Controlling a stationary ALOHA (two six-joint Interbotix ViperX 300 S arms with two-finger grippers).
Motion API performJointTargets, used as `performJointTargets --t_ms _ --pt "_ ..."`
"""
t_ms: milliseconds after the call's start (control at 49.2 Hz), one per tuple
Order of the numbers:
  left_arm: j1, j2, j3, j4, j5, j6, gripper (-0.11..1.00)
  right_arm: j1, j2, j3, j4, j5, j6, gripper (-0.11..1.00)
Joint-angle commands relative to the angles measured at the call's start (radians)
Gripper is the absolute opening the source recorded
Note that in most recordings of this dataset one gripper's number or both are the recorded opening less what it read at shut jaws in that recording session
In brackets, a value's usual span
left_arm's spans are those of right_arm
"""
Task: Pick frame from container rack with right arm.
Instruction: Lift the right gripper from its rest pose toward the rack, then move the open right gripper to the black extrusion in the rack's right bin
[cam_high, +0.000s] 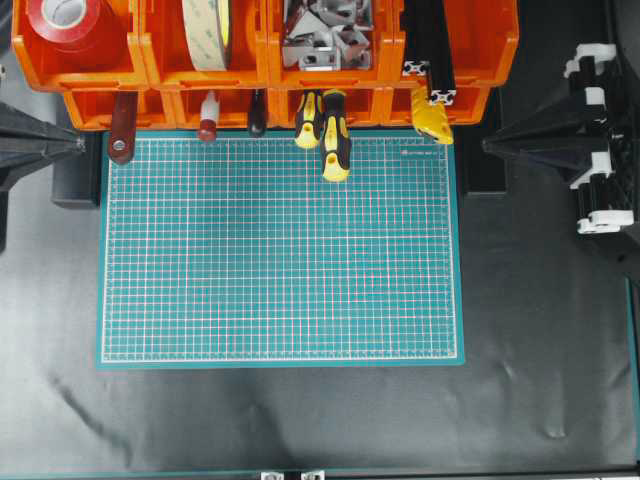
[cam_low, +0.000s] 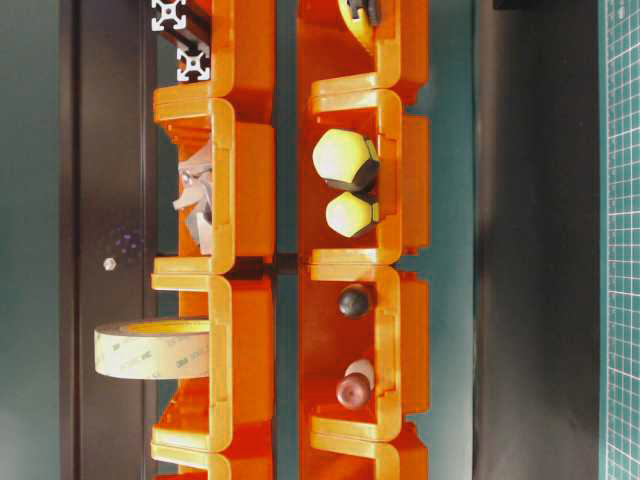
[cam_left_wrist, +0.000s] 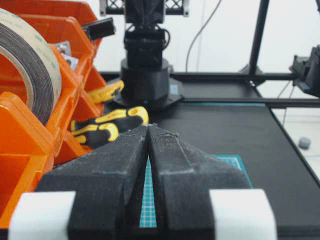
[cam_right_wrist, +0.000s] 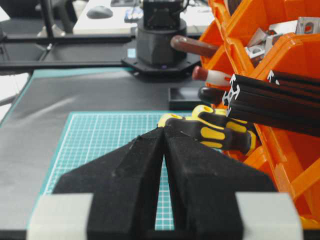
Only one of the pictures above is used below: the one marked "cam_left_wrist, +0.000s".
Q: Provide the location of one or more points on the yellow black screwdriver handle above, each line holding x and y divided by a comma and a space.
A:
96, 132

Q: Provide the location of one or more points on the green cutting mat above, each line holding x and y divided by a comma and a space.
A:
148, 212

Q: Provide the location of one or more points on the double-sided foam tape roll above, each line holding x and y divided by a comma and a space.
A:
30, 54

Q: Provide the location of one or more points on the small grey cap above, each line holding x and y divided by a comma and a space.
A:
304, 143

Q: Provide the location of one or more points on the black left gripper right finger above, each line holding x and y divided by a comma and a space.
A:
182, 176

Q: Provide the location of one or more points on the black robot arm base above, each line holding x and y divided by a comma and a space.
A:
144, 71

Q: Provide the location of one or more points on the black aluminium frame profile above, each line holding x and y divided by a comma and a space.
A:
99, 29

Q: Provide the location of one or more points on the silver corner brackets pile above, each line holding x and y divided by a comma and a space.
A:
64, 48

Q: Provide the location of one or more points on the black device at right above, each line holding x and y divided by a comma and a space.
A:
307, 71

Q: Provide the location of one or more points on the yellow utility knife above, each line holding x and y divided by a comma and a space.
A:
107, 93

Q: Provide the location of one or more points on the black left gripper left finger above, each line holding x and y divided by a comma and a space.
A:
108, 184

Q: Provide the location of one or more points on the orange container rack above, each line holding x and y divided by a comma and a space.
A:
28, 148

